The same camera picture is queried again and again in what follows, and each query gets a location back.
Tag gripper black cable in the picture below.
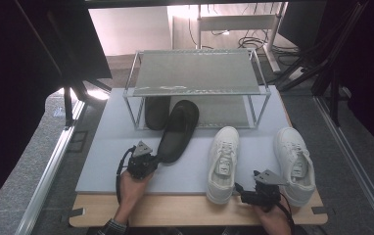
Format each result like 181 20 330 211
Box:
116 146 137 205
277 192 297 235

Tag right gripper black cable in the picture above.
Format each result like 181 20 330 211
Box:
277 192 297 235

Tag metal shoe rack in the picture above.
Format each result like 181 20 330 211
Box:
122 48 272 131

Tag aluminium rail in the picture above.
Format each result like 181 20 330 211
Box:
14 99 86 235
313 96 374 234

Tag black metal stands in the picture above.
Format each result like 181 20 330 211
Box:
274 0 372 126

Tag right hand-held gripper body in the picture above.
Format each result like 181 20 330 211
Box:
253 168 289 213

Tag black board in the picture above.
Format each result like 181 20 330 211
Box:
47 0 113 81

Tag person's left hand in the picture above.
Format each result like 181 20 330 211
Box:
117 169 155 206

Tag light grey mat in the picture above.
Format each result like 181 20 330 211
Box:
75 85 306 196

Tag black slipper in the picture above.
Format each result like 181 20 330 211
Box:
144 96 172 131
156 99 200 165

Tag person's right hand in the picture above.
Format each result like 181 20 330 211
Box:
253 199 296 235

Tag white metal desk frame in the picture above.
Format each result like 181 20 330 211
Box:
196 3 289 73

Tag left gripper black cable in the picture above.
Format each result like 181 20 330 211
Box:
116 146 137 205

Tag black floor cables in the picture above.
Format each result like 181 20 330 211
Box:
238 34 302 58

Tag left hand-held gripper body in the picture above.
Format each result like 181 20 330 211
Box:
125 140 160 180

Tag black tripod stand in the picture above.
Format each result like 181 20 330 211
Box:
62 76 113 128

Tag white sneaker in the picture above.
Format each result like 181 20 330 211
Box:
272 126 316 208
206 125 241 206

